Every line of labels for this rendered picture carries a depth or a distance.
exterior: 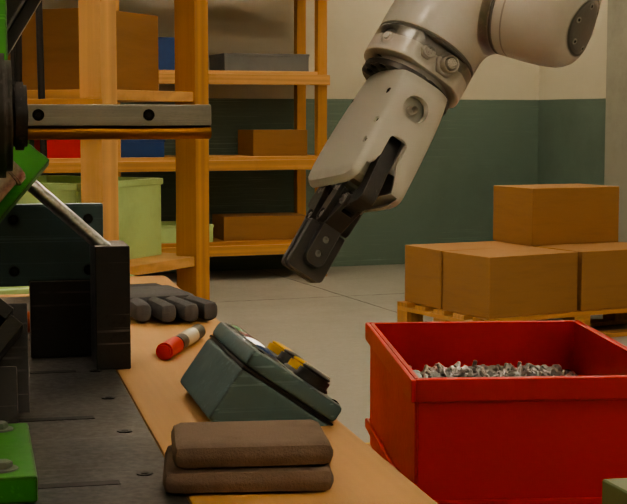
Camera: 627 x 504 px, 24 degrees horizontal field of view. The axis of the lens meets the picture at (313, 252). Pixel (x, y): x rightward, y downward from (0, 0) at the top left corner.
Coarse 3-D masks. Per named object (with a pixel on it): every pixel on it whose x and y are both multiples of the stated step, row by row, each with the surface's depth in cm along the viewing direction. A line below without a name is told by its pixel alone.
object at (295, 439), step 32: (192, 448) 84; (224, 448) 85; (256, 448) 85; (288, 448) 85; (320, 448) 85; (192, 480) 84; (224, 480) 84; (256, 480) 85; (288, 480) 85; (320, 480) 85
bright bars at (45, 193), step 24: (48, 192) 126; (72, 216) 126; (96, 240) 127; (120, 240) 132; (96, 264) 126; (120, 264) 126; (96, 288) 126; (120, 288) 126; (96, 312) 126; (120, 312) 127; (96, 336) 126; (120, 336) 127; (96, 360) 127; (120, 360) 127
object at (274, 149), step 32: (320, 0) 1005; (320, 32) 1007; (160, 64) 977; (224, 64) 991; (256, 64) 998; (288, 64) 1006; (320, 64) 1009; (320, 96) 1011; (320, 128) 1013; (64, 160) 954; (128, 160) 969; (160, 160) 976; (224, 160) 987; (256, 160) 995; (288, 160) 1003; (224, 224) 1005; (256, 224) 1012; (288, 224) 1018
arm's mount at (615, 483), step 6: (606, 480) 93; (612, 480) 93; (618, 480) 93; (624, 480) 93; (606, 486) 93; (612, 486) 92; (618, 486) 92; (624, 486) 92; (606, 492) 93; (612, 492) 92; (618, 492) 91; (624, 492) 91; (606, 498) 93; (612, 498) 92; (618, 498) 92; (624, 498) 91
